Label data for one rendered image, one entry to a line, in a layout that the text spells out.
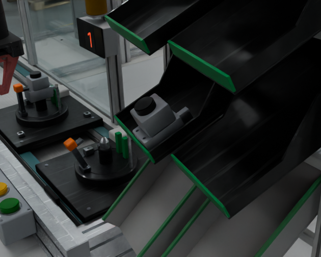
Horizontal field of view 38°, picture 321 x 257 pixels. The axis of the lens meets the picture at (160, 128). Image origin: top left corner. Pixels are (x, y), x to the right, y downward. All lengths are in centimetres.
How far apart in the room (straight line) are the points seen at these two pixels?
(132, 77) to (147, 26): 116
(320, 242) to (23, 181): 67
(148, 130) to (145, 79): 115
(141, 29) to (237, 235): 32
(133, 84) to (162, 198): 98
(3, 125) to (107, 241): 52
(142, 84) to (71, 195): 83
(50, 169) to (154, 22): 53
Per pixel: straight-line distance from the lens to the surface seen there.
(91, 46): 115
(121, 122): 73
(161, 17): 65
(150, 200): 83
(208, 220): 74
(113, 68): 118
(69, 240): 90
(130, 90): 170
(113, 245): 94
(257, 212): 71
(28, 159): 118
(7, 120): 133
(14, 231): 100
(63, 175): 106
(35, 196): 104
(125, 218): 86
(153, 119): 64
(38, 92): 127
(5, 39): 77
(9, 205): 100
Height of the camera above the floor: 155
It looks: 29 degrees down
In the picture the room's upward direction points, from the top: 2 degrees counter-clockwise
